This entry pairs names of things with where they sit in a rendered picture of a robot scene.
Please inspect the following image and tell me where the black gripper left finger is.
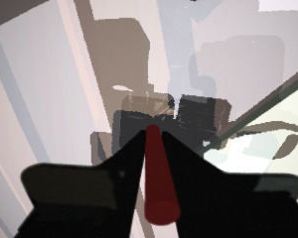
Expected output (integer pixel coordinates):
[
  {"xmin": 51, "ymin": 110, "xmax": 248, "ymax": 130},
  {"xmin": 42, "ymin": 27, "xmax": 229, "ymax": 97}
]
[{"xmin": 20, "ymin": 130, "xmax": 146, "ymax": 238}]

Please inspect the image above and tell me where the dark red peg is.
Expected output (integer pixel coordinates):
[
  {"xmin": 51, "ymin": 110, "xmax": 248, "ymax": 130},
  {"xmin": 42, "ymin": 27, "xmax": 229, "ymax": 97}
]
[{"xmin": 144, "ymin": 125, "xmax": 181, "ymax": 226}]

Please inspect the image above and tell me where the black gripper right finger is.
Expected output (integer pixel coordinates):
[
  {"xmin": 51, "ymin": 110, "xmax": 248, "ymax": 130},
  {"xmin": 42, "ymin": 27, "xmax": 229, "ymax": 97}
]
[{"xmin": 162, "ymin": 131, "xmax": 298, "ymax": 238}]

